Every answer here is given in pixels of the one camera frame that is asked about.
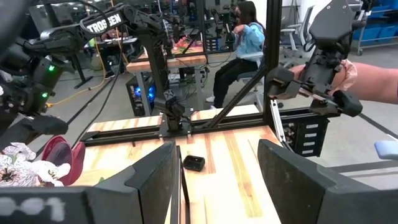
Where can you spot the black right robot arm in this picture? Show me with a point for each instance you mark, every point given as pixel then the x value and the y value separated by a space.
pixel 155 62

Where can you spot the dark red artificial tulip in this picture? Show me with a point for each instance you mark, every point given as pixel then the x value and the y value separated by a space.
pixel 66 155

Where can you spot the person's forearm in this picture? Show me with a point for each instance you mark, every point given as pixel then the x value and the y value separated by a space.
pixel 376 82

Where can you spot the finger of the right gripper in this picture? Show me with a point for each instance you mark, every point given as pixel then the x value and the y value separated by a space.
pixel 14 133
pixel 49 125

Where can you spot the small black box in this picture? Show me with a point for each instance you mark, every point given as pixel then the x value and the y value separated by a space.
pixel 194 163

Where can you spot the white blossom flower spray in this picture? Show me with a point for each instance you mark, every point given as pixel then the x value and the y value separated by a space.
pixel 21 171

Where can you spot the black box white labels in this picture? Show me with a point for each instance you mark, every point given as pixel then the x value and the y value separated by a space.
pixel 306 137

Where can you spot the person's hand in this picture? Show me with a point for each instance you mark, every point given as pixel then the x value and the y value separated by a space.
pixel 345 77

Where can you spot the light blue padded seat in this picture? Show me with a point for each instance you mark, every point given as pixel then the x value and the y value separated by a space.
pixel 387 150

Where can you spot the wooden desk grey legs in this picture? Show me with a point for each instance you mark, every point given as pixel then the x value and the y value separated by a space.
pixel 174 62

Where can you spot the person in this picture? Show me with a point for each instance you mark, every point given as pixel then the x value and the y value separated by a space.
pixel 248 40

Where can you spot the blue storage bin rack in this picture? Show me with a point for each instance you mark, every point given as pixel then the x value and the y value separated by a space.
pixel 377 28

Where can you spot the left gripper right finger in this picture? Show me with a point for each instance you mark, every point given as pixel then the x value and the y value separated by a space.
pixel 304 193

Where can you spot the grey office chair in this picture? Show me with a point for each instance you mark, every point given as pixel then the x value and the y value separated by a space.
pixel 295 34

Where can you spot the black computer tower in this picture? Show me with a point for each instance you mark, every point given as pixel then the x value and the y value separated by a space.
pixel 141 93

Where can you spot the black pedestal stand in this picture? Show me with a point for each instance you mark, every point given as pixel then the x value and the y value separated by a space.
pixel 78 70

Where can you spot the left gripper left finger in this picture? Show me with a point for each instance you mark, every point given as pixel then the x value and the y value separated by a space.
pixel 149 186

